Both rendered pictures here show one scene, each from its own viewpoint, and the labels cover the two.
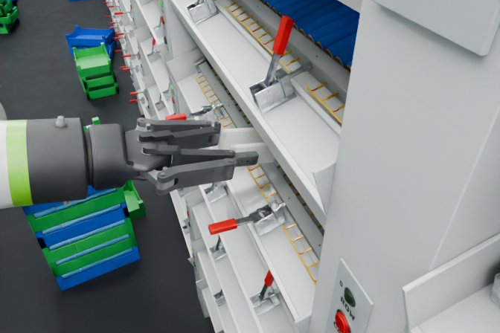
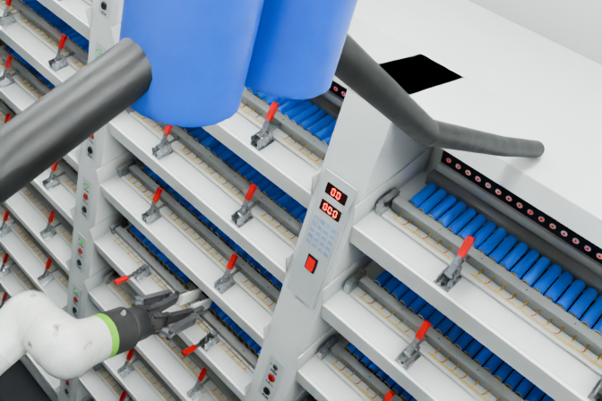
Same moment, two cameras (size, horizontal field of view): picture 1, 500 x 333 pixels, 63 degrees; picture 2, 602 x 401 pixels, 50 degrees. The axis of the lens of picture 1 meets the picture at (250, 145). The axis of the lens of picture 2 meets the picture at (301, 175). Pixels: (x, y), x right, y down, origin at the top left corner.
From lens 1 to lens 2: 1.09 m
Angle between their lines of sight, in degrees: 30
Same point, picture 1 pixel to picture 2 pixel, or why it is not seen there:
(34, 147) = (120, 328)
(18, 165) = (116, 339)
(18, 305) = not seen: outside the picture
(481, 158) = (313, 327)
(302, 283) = (236, 371)
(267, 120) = (225, 297)
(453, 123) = (307, 319)
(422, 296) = (301, 360)
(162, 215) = not seen: outside the picture
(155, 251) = not seen: outside the picture
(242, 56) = (194, 256)
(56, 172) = (129, 339)
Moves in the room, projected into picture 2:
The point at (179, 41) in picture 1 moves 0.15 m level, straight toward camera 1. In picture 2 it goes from (101, 213) to (125, 249)
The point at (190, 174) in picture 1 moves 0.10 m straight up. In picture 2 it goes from (181, 327) to (188, 294)
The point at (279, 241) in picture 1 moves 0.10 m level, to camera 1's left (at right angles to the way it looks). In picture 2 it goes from (218, 352) to (176, 361)
